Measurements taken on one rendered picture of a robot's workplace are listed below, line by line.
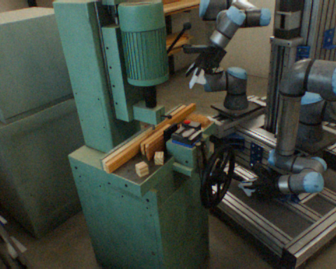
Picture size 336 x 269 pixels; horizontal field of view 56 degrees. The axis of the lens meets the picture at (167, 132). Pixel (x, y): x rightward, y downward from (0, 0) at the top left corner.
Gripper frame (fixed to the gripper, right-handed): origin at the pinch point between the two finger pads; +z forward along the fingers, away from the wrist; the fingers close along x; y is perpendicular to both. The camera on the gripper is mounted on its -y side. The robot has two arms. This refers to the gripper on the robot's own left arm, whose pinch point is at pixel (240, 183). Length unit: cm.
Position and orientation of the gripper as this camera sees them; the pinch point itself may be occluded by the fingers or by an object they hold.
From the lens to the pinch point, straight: 148.2
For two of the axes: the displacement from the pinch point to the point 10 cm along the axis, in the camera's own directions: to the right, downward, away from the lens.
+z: -6.5, 1.9, 7.4
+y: 4.2, 9.0, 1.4
